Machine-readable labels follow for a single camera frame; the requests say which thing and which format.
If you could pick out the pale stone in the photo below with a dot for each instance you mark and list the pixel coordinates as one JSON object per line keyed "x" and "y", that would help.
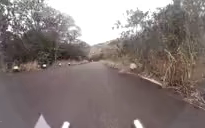
{"x": 133, "y": 66}

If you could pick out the dark asphalt road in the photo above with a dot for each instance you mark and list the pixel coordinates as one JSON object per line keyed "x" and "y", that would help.
{"x": 90, "y": 93}

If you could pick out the pale kerb strip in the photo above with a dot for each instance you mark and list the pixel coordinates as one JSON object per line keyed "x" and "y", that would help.
{"x": 150, "y": 80}

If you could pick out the row of pale kerb stones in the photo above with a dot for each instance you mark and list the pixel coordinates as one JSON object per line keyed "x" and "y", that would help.
{"x": 43, "y": 66}

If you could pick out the robot's own part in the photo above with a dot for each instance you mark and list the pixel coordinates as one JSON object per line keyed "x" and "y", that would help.
{"x": 138, "y": 124}
{"x": 65, "y": 125}

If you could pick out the dry bushes and trees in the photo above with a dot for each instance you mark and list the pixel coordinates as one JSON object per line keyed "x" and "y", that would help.
{"x": 170, "y": 46}

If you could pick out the row of trees and bushes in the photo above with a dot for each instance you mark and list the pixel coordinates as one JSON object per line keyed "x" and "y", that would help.
{"x": 30, "y": 36}

